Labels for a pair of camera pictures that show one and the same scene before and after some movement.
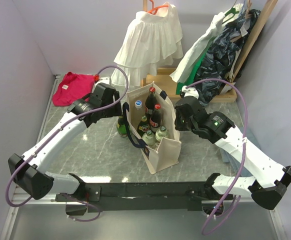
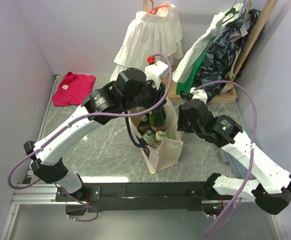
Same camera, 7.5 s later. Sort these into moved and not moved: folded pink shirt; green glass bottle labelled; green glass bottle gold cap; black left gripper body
Moved: black left gripper body; green glass bottle gold cap
Not moved: folded pink shirt; green glass bottle labelled
